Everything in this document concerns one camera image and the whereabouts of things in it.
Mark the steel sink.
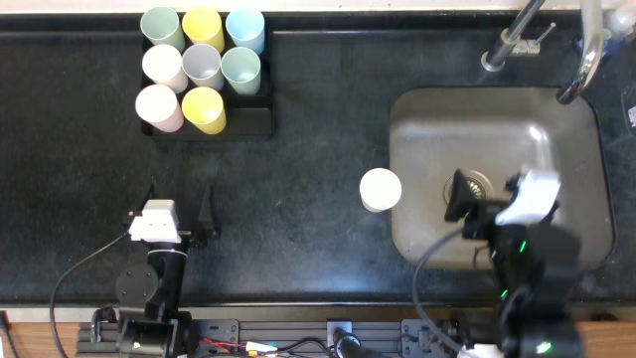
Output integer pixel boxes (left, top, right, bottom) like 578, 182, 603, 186
389, 87, 617, 272

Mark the yellow cup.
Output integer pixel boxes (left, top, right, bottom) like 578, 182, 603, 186
181, 6, 226, 54
181, 86, 228, 136

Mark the black cable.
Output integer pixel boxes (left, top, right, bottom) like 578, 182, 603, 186
411, 227, 468, 357
49, 229, 131, 358

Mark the blue soap bottle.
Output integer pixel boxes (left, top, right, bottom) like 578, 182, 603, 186
603, 0, 636, 57

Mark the blue cup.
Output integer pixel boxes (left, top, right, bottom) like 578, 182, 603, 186
225, 7, 266, 55

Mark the grey cup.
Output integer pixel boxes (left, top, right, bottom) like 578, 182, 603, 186
181, 43, 226, 92

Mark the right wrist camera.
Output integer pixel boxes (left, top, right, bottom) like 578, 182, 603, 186
496, 168, 562, 228

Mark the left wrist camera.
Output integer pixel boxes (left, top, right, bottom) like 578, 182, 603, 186
127, 199, 183, 245

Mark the black tray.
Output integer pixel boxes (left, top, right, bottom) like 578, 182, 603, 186
140, 9, 274, 140

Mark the steel tap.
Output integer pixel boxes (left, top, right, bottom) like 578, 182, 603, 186
480, 0, 608, 106

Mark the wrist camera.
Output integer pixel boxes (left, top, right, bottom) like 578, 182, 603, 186
127, 199, 183, 245
496, 168, 562, 228

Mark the pink cup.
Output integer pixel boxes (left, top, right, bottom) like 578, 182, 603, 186
134, 84, 186, 134

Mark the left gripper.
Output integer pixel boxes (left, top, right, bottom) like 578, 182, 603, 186
143, 183, 220, 248

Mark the white cup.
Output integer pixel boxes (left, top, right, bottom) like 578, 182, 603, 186
141, 43, 189, 94
359, 167, 403, 214

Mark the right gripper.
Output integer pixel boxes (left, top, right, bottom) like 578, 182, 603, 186
443, 168, 522, 240

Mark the mounting rail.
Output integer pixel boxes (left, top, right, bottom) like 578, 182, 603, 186
77, 317, 498, 358

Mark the green cup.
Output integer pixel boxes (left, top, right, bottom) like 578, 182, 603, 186
139, 6, 186, 53
220, 46, 262, 95

